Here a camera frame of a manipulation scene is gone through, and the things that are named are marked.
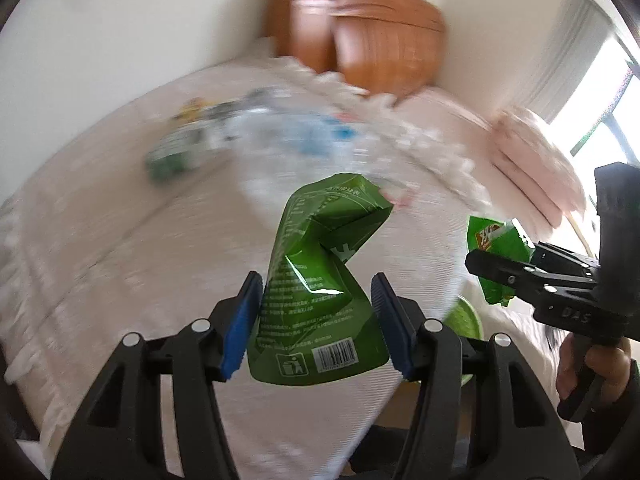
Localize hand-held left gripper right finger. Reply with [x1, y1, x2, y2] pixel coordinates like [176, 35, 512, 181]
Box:
[370, 272, 576, 480]

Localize pink bed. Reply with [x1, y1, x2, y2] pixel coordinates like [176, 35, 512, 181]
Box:
[395, 85, 606, 391]

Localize white curtain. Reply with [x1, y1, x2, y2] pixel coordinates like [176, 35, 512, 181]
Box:
[525, 0, 621, 126]

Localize large green snack pouch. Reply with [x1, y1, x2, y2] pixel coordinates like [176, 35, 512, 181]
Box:
[247, 173, 393, 387]

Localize window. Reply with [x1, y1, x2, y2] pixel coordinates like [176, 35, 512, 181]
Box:
[547, 35, 640, 171]

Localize orange leather headboard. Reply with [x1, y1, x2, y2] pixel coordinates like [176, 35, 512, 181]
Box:
[265, 0, 448, 98]

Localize small green snack packet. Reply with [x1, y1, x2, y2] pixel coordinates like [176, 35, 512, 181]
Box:
[467, 215, 536, 307]

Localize person's dark clothing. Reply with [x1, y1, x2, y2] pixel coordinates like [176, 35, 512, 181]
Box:
[347, 425, 418, 478]

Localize person's right hand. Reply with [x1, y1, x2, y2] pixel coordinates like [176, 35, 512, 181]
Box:
[556, 332, 633, 408]

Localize small yellow packet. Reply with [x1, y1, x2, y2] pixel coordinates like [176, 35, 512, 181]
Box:
[172, 99, 208, 123]

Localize white and pink wrapper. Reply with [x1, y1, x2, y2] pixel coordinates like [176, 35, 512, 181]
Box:
[380, 180, 416, 208]

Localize pink pillows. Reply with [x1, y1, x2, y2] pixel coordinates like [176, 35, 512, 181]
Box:
[487, 105, 588, 228]

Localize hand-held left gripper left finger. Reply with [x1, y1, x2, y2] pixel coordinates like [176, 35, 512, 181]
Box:
[50, 271, 264, 480]

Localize green plastic bin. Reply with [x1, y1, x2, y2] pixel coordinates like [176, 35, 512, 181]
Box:
[442, 295, 483, 386]

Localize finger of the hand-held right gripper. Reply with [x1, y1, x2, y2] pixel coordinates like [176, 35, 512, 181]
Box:
[530, 242, 601, 277]
[465, 250, 596, 306]

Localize person's right forearm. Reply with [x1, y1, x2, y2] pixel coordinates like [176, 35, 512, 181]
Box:
[580, 355, 640, 466]

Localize green and white packet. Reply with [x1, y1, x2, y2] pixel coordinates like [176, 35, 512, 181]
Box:
[145, 127, 211, 183]

